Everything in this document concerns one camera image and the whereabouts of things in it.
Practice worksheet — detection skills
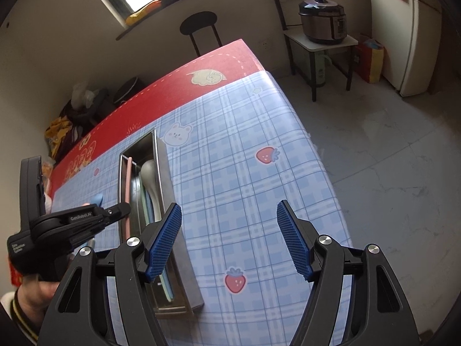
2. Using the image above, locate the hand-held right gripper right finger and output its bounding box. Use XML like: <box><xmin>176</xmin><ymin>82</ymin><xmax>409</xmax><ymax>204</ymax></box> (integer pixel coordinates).
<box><xmin>275</xmin><ymin>200</ymin><xmax>422</xmax><ymax>346</ymax></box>

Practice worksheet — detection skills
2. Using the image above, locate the yellow packet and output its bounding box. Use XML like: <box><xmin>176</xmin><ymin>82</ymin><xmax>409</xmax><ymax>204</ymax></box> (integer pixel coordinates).
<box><xmin>125</xmin><ymin>2</ymin><xmax>163</xmax><ymax>26</ymax></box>

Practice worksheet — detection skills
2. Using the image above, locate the pale green kettle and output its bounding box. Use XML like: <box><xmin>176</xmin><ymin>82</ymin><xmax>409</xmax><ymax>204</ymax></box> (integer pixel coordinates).
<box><xmin>313</xmin><ymin>52</ymin><xmax>334</xmax><ymax>87</ymax></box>

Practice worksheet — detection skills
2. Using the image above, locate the dark window sill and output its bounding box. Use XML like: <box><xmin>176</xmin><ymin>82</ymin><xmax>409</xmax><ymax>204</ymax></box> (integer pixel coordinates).
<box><xmin>115</xmin><ymin>0</ymin><xmax>177</xmax><ymax>41</ymax></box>

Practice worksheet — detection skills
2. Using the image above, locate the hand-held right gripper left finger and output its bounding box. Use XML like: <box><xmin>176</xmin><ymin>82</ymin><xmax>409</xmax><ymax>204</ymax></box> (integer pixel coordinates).
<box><xmin>39</xmin><ymin>202</ymin><xmax>183</xmax><ymax>346</ymax></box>

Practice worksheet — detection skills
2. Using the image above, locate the stainless steel utensil box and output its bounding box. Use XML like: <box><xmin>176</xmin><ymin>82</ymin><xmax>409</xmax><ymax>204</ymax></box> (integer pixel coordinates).
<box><xmin>118</xmin><ymin>128</ymin><xmax>206</xmax><ymax>314</ymax></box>

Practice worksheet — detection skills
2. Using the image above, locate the person's left hand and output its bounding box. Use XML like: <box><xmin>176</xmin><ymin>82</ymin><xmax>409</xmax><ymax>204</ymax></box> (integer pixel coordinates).
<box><xmin>16</xmin><ymin>279</ymin><xmax>60</xmax><ymax>312</ymax></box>

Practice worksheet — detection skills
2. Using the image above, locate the black round stool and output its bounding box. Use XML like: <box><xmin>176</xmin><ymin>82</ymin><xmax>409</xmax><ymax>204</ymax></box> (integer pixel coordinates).
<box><xmin>179</xmin><ymin>12</ymin><xmax>223</xmax><ymax>57</ymax></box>

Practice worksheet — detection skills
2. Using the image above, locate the electric pressure cooker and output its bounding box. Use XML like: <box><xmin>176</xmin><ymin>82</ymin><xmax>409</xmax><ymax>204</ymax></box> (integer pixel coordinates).
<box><xmin>298</xmin><ymin>0</ymin><xmax>348</xmax><ymax>46</ymax></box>

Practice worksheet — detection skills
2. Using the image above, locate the dark chair frame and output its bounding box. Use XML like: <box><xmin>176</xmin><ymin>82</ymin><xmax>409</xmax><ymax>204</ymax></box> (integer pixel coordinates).
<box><xmin>267</xmin><ymin>0</ymin><xmax>323</xmax><ymax>31</ymax></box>

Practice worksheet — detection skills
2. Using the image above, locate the white plastic bag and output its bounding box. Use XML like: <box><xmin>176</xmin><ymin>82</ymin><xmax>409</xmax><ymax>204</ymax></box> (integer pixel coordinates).
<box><xmin>70</xmin><ymin>81</ymin><xmax>99</xmax><ymax>110</ymax></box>

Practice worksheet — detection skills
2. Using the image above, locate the red paper bag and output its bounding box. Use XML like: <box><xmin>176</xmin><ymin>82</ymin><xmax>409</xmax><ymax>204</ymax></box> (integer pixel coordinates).
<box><xmin>355</xmin><ymin>33</ymin><xmax>385</xmax><ymax>84</ymax></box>

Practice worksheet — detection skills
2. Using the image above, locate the white spoon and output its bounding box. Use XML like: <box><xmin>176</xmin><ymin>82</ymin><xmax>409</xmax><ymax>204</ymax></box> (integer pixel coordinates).
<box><xmin>140</xmin><ymin>160</ymin><xmax>161</xmax><ymax>224</ymax></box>

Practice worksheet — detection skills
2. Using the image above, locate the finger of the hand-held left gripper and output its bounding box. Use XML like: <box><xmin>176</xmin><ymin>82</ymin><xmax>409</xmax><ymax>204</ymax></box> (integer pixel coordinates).
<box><xmin>68</xmin><ymin>221</ymin><xmax>109</xmax><ymax>249</ymax></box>
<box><xmin>99</xmin><ymin>203</ymin><xmax>131</xmax><ymax>224</ymax></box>

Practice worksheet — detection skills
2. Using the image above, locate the yellow clothes pile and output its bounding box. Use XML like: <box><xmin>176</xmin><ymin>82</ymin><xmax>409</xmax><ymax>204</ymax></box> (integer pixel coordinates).
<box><xmin>45</xmin><ymin>117</ymin><xmax>78</xmax><ymax>159</ymax></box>

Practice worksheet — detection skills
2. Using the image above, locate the person's left forearm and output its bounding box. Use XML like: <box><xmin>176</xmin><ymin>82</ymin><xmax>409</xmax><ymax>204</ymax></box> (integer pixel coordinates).
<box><xmin>0</xmin><ymin>290</ymin><xmax>46</xmax><ymax>346</ymax></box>

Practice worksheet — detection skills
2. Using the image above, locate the blue checked tablecloth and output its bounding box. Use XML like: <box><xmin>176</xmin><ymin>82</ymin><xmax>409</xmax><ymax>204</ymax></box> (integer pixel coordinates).
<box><xmin>50</xmin><ymin>70</ymin><xmax>354</xmax><ymax>346</ymax></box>

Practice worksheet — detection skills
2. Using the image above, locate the small white side table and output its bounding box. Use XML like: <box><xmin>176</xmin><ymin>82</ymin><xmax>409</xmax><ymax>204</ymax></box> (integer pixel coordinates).
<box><xmin>283</xmin><ymin>29</ymin><xmax>360</xmax><ymax>102</ymax></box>

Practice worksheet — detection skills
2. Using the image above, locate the white fridge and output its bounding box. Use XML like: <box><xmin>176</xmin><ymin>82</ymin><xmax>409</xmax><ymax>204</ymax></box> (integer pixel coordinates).
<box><xmin>369</xmin><ymin>0</ymin><xmax>447</xmax><ymax>97</ymax></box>

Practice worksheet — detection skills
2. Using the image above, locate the blue spoon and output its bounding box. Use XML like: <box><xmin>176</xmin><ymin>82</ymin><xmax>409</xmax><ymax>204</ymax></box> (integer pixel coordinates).
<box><xmin>83</xmin><ymin>193</ymin><xmax>106</xmax><ymax>208</ymax></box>

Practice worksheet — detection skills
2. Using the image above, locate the red table mat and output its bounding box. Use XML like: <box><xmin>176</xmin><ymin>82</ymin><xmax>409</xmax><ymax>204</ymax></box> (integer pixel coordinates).
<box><xmin>48</xmin><ymin>39</ymin><xmax>267</xmax><ymax>200</ymax></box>

